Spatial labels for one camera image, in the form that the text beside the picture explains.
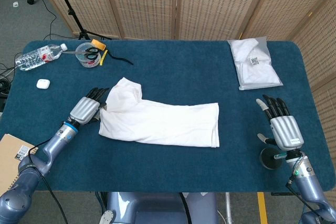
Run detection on clear round plastic tub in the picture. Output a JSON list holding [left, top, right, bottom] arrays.
[[75, 42, 103, 69]]

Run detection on white t-shirt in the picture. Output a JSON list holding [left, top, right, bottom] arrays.
[[98, 77, 221, 149]]

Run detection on black floor cables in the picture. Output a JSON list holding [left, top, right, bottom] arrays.
[[0, 60, 17, 105]]

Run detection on black strap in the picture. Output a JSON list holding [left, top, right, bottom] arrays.
[[107, 50, 134, 66]]

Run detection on white earbuds case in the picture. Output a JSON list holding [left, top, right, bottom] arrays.
[[36, 78, 51, 90]]

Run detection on black tripod stand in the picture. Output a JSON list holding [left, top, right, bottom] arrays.
[[48, 0, 106, 41]]

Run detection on black round disc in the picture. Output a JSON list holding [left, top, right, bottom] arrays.
[[259, 147, 286, 170]]

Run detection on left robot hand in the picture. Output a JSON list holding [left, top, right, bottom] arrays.
[[69, 87, 111, 126]]

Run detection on brown spiral notebook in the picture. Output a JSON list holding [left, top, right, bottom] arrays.
[[0, 133, 40, 191]]

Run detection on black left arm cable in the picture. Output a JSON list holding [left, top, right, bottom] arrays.
[[27, 141, 69, 224]]

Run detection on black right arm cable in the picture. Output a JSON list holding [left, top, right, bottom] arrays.
[[285, 153, 325, 224]]

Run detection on clear plastic water bottle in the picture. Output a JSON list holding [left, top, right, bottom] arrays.
[[15, 43, 68, 72]]

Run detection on blue-grey robot torso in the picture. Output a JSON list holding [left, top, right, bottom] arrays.
[[101, 191, 219, 224]]

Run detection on white metal pole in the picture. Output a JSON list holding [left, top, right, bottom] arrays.
[[224, 191, 234, 224]]

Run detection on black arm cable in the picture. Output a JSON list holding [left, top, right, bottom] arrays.
[[27, 141, 69, 224], [285, 153, 325, 224]]

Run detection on bagged folded white garment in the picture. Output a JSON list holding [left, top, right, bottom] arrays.
[[227, 36, 285, 91]]

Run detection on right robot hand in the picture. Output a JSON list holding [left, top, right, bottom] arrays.
[[256, 94, 306, 157]]

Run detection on black-handled scissors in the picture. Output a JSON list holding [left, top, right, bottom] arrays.
[[61, 47, 102, 61]]

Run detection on blue carpet table cover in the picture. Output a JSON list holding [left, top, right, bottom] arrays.
[[0, 39, 333, 193]]

